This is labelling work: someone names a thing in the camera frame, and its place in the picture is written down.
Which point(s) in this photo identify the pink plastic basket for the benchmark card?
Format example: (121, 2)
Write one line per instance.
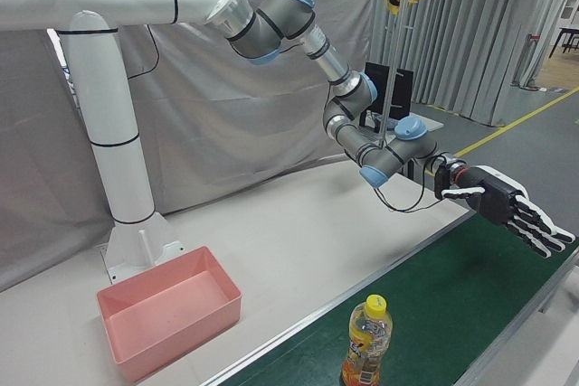
(149, 313)

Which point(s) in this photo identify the dark wooden table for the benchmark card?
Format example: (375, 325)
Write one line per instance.
(567, 35)

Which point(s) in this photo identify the green conveyor belt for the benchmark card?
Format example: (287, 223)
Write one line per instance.
(429, 291)

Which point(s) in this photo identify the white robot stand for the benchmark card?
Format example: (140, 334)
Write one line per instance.
(113, 133)

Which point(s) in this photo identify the yellow cap drink bottle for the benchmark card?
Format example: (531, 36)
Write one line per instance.
(366, 336)

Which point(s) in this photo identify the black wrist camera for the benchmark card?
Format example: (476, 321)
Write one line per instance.
(442, 178)

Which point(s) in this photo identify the black computer case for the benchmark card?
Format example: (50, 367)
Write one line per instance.
(402, 96)

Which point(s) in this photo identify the black computer monitor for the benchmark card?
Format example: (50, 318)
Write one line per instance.
(377, 83)

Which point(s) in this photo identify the grey pleated curtain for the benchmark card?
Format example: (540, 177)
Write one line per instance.
(475, 42)

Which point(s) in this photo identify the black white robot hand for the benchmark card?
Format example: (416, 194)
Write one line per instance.
(495, 198)

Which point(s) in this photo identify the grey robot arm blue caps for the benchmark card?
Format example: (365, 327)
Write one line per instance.
(271, 24)

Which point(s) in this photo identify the grey backdrop cloth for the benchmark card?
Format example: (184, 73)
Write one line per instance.
(203, 110)

